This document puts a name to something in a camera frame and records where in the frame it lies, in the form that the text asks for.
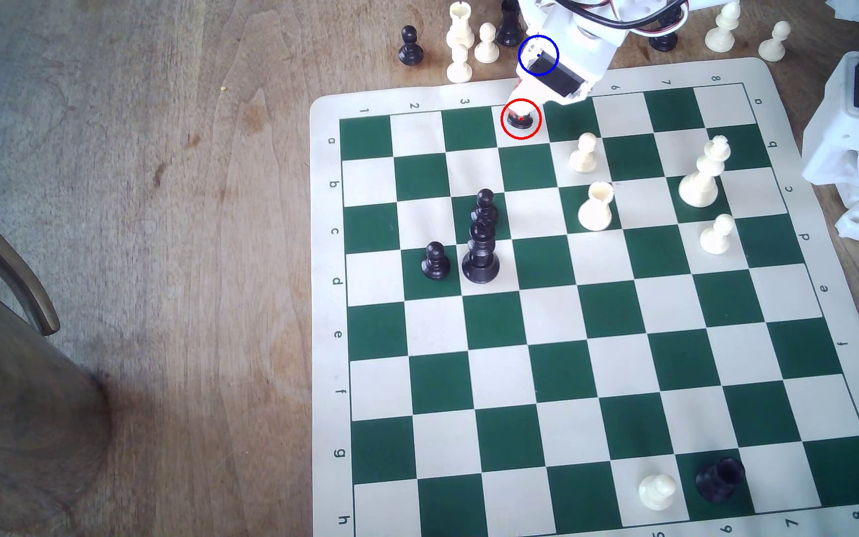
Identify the white chess bishop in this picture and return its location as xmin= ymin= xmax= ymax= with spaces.
xmin=678 ymin=136 xmax=732 ymax=209
xmin=704 ymin=0 xmax=742 ymax=54

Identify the white chess rook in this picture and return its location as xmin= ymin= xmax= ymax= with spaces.
xmin=577 ymin=181 xmax=615 ymax=232
xmin=446 ymin=1 xmax=476 ymax=50

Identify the green and white chess mat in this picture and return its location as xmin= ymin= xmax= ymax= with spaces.
xmin=309 ymin=57 xmax=859 ymax=537

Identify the white chess pawn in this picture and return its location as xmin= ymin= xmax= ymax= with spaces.
xmin=568 ymin=133 xmax=599 ymax=174
xmin=638 ymin=474 xmax=677 ymax=512
xmin=699 ymin=214 xmax=736 ymax=256
xmin=446 ymin=45 xmax=474 ymax=84
xmin=474 ymin=22 xmax=501 ymax=64
xmin=758 ymin=21 xmax=793 ymax=63

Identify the black camera cable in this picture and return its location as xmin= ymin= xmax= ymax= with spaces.
xmin=549 ymin=0 xmax=687 ymax=32

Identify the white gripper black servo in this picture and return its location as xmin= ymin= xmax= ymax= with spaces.
xmin=513 ymin=0 xmax=618 ymax=116

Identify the black chess piece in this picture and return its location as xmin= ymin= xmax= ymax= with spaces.
xmin=496 ymin=0 xmax=526 ymax=48

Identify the black chess rook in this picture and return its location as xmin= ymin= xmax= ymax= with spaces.
xmin=695 ymin=458 xmax=747 ymax=503

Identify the brown wooden chair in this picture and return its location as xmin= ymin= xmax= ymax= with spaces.
xmin=0 ymin=182 xmax=113 ymax=532

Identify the black chess queen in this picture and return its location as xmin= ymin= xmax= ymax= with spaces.
xmin=461 ymin=221 xmax=501 ymax=285

